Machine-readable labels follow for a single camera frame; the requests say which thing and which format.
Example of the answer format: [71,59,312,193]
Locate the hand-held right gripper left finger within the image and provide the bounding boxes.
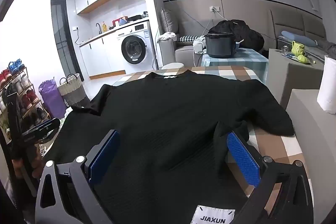
[35,130,121,224]

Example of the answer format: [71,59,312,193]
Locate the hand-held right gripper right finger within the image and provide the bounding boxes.
[226,132,315,224]

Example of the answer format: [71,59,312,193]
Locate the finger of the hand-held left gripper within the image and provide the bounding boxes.
[22,118,61,141]

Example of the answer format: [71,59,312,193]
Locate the black knit shirt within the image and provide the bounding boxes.
[39,70,295,224]

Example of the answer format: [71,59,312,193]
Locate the shoe rack with shoes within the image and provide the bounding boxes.
[0,58,51,140]

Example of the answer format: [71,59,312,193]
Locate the purple bag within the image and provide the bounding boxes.
[39,79,68,119]

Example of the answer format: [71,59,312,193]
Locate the brown blue checked tablecloth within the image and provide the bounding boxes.
[59,66,305,224]

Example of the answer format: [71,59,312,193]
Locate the woven basket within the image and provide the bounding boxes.
[58,73,91,108]

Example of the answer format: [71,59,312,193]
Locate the dark glass door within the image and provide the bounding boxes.
[51,0,84,83]

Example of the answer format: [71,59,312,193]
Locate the white lower kitchen cabinet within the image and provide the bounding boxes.
[79,35,127,80]

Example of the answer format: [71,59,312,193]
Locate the grey side cabinet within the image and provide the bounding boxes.
[266,48,336,188]

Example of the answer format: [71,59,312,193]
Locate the small table with blue cloth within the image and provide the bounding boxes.
[201,48,269,83]

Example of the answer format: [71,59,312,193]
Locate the white washing machine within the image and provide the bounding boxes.
[115,21,157,72]

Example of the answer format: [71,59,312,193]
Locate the white round stool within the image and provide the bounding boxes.
[161,63,184,70]

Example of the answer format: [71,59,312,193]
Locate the white paper towel roll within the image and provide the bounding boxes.
[317,55,336,113]

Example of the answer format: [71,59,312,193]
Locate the dark rice cooker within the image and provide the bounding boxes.
[204,33,237,59]

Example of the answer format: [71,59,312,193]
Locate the grey sofa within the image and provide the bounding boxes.
[157,30,204,69]

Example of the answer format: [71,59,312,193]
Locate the pale grey cloth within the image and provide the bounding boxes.
[193,36,208,54]

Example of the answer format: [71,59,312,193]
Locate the yellow-green toy items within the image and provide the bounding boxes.
[291,40,306,56]

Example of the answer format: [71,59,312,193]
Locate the black jacket on sofa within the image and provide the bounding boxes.
[209,19,265,53]

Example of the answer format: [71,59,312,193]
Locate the blue pillow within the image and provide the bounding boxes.
[280,30,317,47]

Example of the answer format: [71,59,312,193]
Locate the white crumpled cloth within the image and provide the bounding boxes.
[157,32,177,42]

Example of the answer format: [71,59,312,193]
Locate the houndstooth cushion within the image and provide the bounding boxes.
[177,35,200,43]

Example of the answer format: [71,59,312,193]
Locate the red and blue basin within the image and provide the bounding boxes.
[113,17,129,28]

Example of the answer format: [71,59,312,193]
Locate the grey pillow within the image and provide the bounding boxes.
[161,7,179,40]

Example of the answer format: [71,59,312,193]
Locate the grey padded headboard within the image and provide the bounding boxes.
[270,9,327,49]

